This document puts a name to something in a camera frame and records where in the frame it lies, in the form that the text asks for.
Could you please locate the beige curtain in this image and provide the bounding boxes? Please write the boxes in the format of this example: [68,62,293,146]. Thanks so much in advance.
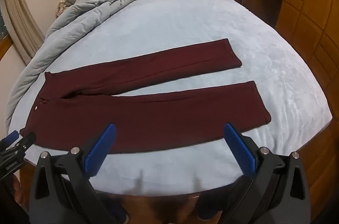
[2,0,45,66]

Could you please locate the maroon pants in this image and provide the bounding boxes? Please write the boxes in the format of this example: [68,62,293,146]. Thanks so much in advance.
[19,38,272,155]

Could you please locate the bed with light blue sheet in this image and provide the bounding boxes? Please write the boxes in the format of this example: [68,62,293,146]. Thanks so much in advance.
[7,0,333,196]

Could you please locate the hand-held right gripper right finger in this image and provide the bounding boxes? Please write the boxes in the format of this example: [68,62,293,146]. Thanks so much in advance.
[219,122,311,224]

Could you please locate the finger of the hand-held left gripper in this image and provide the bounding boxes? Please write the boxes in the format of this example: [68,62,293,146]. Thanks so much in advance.
[0,130,19,148]
[12,132,37,154]

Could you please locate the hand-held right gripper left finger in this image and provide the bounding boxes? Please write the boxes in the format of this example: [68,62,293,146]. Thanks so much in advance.
[29,123,120,224]

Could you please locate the patterned cloth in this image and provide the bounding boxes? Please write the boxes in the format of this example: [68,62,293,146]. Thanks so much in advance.
[55,0,67,18]

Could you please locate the grey duvet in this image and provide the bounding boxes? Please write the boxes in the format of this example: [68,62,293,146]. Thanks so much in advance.
[5,0,179,132]

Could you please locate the wooden framed window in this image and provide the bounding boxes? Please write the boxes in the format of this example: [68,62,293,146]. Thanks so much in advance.
[0,12,13,59]

